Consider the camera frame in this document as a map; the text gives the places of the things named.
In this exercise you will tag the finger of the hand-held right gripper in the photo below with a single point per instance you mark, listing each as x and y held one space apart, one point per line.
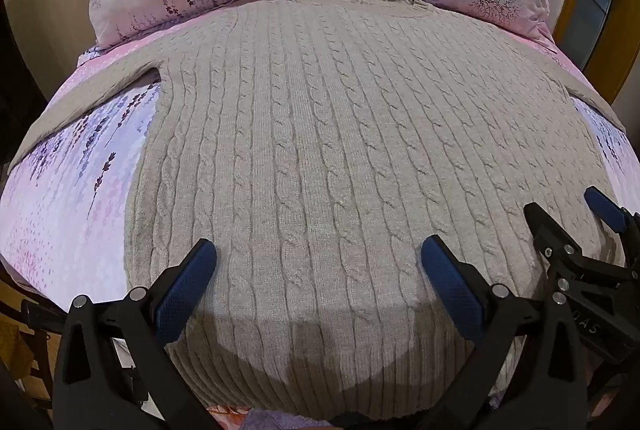
542 222
606 210

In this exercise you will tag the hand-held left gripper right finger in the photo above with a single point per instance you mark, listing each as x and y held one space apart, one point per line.
450 281

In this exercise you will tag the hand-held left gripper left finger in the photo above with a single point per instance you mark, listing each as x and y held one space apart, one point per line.
185 281

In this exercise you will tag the pink floral bedsheet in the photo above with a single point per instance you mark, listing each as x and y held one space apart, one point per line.
75 210

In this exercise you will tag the brown wooden furniture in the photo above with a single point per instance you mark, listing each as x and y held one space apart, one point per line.
22 345

